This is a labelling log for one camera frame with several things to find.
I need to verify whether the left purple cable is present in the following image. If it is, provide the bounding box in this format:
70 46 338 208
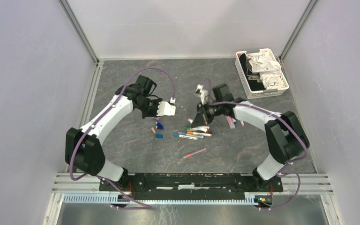
68 67 177 210

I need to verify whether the white plastic basket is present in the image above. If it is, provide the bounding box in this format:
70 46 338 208
235 48 289 99

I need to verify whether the orange cap marker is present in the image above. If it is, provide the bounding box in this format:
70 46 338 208
187 131 212 137

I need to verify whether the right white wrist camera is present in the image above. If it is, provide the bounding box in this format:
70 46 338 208
195 84 210 105

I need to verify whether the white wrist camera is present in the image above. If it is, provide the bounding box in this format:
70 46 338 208
157 101 176 117
195 84 210 105

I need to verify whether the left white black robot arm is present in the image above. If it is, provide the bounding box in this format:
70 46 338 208
65 75 162 191

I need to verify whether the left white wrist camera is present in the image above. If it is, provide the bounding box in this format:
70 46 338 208
157 101 176 117

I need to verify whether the red thin pen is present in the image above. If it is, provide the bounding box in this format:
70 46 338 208
183 148 207 158

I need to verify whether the green cap marker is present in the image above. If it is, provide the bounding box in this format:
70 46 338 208
184 126 210 132

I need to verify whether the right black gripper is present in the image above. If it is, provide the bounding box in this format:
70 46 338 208
192 101 224 128

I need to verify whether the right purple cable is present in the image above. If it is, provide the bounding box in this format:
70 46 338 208
202 78 309 210

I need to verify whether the white slotted cable duct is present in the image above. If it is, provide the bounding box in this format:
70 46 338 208
62 193 257 205

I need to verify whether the purple cable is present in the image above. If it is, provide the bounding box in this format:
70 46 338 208
202 78 309 210
68 67 177 210

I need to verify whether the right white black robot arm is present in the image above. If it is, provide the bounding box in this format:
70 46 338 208
190 83 309 191

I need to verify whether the pink highlighter pen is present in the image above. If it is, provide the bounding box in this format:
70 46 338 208
226 116 236 129

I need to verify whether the crumpled white cloth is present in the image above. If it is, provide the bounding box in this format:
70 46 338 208
246 48 286 90

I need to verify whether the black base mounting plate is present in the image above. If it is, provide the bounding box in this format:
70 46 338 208
116 172 284 201

